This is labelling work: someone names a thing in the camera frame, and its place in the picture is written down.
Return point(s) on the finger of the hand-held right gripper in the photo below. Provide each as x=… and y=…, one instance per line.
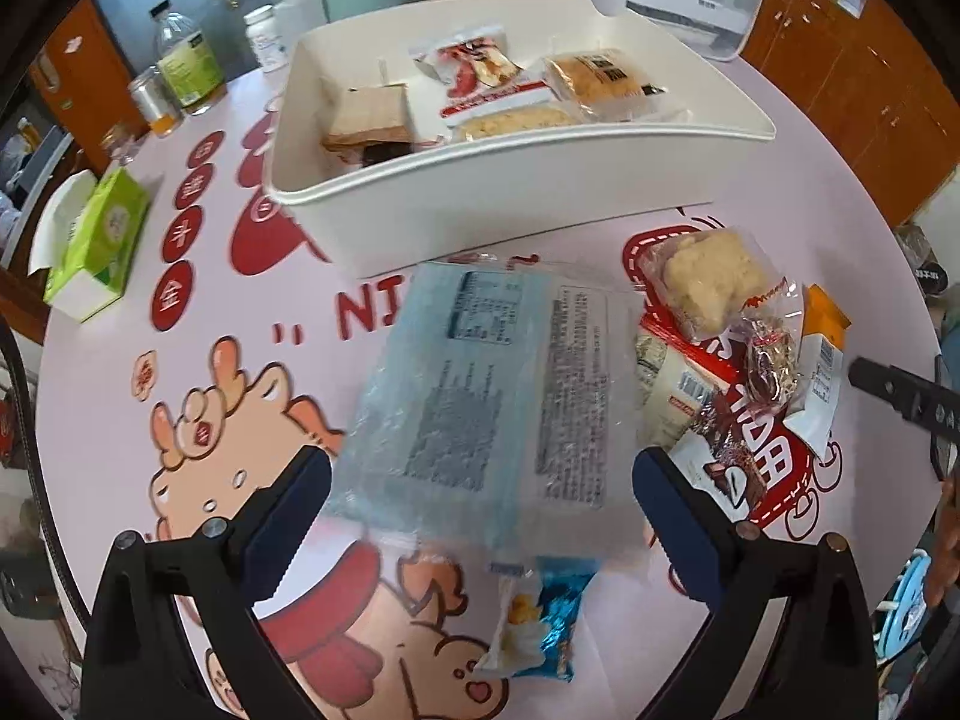
x=900, y=397

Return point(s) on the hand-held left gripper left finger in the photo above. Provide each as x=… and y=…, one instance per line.
x=289, y=525

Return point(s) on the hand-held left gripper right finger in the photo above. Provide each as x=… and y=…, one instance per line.
x=667, y=525

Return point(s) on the dark brown chocolate snack packet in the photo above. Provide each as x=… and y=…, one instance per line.
x=731, y=465

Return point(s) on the orange and white snack packet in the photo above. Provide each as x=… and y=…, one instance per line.
x=817, y=367

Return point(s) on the clear packet of brown candies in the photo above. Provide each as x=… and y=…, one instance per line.
x=772, y=367

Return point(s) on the small blue foil snack packet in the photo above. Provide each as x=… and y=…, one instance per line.
x=555, y=615

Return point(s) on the large pale blue snack packet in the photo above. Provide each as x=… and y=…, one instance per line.
x=480, y=405

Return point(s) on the pale puffed rice snack packet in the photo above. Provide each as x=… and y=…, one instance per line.
x=712, y=277

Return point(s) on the white plastic storage tray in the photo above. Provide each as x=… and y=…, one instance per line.
x=675, y=127

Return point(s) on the brown and white snack packet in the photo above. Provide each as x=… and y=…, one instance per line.
x=367, y=116

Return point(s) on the pale yellow cracker packet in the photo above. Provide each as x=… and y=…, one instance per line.
x=517, y=122

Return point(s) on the golden round cake packet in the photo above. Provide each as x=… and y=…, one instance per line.
x=600, y=79

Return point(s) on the red and white snack packet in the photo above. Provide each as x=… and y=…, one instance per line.
x=476, y=67

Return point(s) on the person's right hand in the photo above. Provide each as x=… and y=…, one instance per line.
x=946, y=532

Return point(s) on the light blue stool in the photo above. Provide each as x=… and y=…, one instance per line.
x=904, y=600

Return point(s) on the pink printed tablecloth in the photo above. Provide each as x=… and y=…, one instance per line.
x=225, y=300

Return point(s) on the green tissue box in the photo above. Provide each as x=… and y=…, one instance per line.
x=105, y=240

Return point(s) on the small clear glass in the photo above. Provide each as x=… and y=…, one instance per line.
x=120, y=146

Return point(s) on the small glass jar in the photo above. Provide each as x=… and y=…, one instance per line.
x=154, y=105

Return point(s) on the glass bottle with green label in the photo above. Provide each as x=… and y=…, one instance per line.
x=187, y=60

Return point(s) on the white squeeze bottle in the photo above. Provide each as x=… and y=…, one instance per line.
x=268, y=41

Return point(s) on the wooden wall cabinet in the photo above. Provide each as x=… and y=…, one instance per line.
x=847, y=90

